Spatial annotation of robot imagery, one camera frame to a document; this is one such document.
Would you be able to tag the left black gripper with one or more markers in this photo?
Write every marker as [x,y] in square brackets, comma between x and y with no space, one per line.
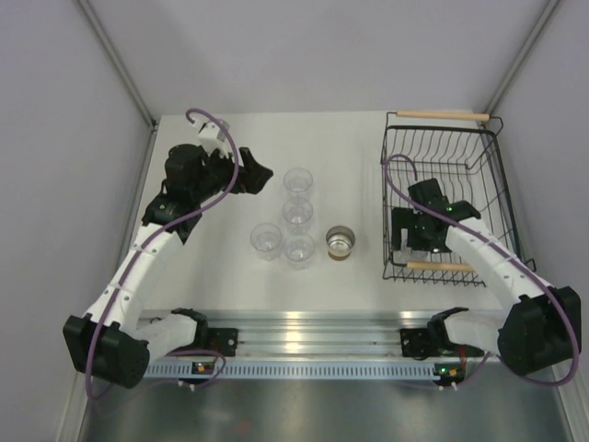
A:
[252,175]

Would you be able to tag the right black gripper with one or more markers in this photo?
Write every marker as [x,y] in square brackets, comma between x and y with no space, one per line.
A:
[405,218]

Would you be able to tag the black wire dish rack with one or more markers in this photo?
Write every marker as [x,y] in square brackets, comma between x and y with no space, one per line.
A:
[446,163]

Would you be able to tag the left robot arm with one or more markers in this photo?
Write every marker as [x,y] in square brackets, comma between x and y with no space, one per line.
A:
[165,228]

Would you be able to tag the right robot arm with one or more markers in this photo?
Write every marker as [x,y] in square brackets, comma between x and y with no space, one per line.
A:
[541,324]

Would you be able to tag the steel cup cork base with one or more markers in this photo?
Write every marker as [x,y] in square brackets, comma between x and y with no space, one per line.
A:
[340,241]

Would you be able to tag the clear plastic cup bottom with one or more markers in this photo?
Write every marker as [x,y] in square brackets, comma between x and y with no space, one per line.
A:
[299,251]

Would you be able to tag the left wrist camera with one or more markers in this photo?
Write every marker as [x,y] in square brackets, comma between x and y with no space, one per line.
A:
[210,136]

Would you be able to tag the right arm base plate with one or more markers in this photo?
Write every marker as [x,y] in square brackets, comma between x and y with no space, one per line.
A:
[420,344]

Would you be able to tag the aluminium mounting rail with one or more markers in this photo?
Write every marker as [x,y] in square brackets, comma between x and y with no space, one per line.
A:
[260,334]

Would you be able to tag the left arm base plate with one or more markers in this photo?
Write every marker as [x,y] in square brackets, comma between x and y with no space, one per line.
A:
[221,340]

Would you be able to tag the slotted grey cable duct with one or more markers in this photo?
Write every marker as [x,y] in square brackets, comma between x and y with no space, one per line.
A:
[329,370]

